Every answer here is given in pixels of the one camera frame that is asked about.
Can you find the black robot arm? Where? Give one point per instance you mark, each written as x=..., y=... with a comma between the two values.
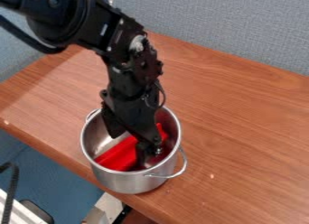
x=97, y=26

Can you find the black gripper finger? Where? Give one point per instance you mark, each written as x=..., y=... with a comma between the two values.
x=114, y=127
x=148, y=154

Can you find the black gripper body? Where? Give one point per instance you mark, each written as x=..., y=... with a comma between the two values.
x=134, y=104

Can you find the metal pot with handles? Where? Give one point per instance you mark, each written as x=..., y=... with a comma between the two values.
x=96, y=141

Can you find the white bracket under table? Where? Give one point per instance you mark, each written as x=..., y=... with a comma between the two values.
x=105, y=210

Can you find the white ribbed appliance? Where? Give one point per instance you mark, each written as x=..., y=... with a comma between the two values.
x=26, y=212

